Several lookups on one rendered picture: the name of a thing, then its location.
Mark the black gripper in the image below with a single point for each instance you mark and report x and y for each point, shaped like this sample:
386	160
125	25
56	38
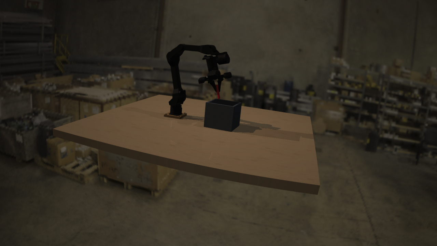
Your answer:
220	78

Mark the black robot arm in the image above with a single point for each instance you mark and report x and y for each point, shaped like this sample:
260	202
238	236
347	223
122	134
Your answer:
173	58

